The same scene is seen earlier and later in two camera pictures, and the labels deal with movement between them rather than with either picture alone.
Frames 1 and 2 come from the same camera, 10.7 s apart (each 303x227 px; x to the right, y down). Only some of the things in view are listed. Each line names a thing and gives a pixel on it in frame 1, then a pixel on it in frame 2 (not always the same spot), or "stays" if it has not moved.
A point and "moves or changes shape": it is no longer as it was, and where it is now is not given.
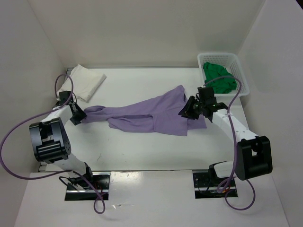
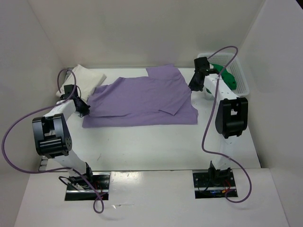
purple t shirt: (159, 113) moves or changes shape
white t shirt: (83, 82) stays
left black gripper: (82, 115) to (85, 110)
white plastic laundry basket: (230, 62) stays
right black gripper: (186, 111) to (193, 86)
